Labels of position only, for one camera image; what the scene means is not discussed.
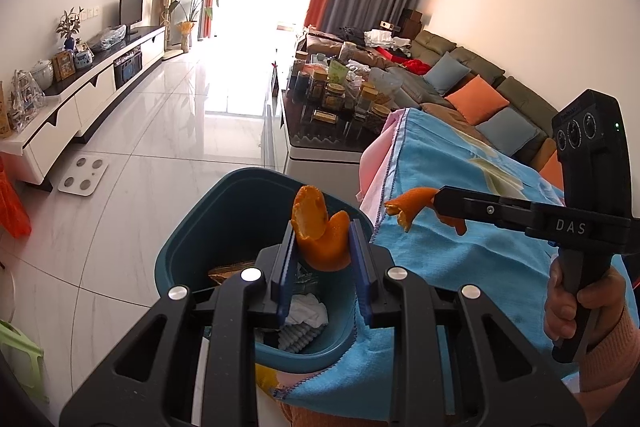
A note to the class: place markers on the white ceramic jar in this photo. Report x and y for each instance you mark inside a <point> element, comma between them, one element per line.
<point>42,74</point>

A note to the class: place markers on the blue white porcelain jar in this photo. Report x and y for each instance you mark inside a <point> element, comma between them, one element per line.
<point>84,58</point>

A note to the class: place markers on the person's right hand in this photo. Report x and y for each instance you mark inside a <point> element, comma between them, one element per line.
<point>602,292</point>

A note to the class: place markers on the black bag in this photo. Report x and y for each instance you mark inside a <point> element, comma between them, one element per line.
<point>350,34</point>

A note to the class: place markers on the white and black cabinet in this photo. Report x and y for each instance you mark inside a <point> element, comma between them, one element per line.
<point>90,92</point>

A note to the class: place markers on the small projector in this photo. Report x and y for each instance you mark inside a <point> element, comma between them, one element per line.
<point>389,25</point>

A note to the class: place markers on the green brown sofa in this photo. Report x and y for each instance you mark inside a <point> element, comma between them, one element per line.
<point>435,44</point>

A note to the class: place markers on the white tissue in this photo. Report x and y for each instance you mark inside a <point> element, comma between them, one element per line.
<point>307,309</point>

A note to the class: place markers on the ship model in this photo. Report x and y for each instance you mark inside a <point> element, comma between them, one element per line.
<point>25,99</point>

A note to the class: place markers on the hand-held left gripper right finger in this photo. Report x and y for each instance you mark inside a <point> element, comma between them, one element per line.
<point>361,272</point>

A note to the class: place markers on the wooden picture frame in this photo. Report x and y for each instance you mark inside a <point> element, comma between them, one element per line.
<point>64,64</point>

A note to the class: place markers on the red cloth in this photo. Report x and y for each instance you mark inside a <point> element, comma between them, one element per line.
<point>415,66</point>

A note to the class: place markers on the brown boxes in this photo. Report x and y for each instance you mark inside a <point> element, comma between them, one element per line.
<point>412,21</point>

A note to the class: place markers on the gold snack wrapper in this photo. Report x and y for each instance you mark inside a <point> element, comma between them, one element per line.
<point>232,272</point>

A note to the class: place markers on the large orange peel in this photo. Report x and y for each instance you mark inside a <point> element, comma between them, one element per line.
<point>320,237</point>

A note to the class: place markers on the white foam fruit net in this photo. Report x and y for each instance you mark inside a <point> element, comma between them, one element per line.
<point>297,337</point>

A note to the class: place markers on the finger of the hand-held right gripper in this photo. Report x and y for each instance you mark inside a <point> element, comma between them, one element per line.
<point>480,209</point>

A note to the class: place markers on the tall plant in yellow vase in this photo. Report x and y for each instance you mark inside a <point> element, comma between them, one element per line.
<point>187,32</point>

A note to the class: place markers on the blue printed blanket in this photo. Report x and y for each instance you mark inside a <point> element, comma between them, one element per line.
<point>450,267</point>

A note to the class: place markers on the white bathroom scale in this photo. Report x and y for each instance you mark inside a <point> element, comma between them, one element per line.
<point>82,174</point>

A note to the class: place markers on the teal trash bin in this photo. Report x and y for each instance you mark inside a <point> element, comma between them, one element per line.
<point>240,212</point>

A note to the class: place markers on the black monitor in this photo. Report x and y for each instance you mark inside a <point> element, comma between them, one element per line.
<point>131,9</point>

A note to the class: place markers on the orange pillow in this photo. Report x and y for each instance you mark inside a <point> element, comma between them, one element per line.
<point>475,102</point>
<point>552,169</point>

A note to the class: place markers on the green plastic stool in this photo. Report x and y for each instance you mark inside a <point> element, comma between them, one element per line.
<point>20,352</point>

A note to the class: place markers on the blue vase with twigs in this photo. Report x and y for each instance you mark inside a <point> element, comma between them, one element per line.
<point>69,24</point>

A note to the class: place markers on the white clothes pile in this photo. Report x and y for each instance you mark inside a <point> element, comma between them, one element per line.
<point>382,38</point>

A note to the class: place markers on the blue-grey pillow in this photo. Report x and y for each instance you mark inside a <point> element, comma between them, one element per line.
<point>445,74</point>
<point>507,132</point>

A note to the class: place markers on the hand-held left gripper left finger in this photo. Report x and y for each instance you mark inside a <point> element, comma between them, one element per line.
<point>286,277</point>

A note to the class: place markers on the clear plastic bag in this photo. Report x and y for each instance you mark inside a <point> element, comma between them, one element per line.
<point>110,37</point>

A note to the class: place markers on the small orange peel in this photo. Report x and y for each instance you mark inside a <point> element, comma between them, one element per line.
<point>412,199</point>

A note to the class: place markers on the pink cloth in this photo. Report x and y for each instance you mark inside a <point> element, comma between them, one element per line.
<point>372,167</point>

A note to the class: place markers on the orange plastic bag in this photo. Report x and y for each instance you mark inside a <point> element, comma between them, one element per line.
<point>12,207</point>

